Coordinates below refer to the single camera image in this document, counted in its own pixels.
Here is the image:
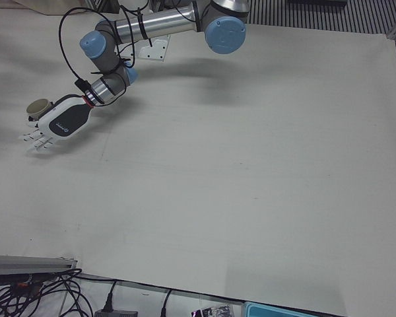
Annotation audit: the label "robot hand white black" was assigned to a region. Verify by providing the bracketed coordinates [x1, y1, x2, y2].
[18, 93, 94, 155]

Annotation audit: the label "beige paper cup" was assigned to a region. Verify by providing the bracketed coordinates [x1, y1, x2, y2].
[26, 98, 54, 122]

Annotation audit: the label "beige fabric cover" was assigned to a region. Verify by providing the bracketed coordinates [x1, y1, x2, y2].
[12, 0, 90, 16]

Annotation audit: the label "black power strip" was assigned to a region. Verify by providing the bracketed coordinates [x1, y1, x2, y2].
[0, 273, 54, 289]

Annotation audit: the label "grey power adapter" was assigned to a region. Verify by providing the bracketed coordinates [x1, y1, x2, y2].
[94, 308, 139, 317]

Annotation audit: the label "black white printed cards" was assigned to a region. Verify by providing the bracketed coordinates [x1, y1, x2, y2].
[191, 304, 236, 317]

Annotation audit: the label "light blue plastic box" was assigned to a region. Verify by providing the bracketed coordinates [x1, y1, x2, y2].
[243, 300, 321, 317]

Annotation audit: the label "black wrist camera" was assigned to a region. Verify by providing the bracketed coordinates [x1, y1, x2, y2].
[75, 78, 90, 95]

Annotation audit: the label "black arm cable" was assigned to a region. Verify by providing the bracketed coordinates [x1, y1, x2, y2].
[59, 5, 153, 87]

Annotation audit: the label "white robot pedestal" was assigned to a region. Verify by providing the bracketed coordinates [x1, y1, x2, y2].
[117, 0, 172, 63]

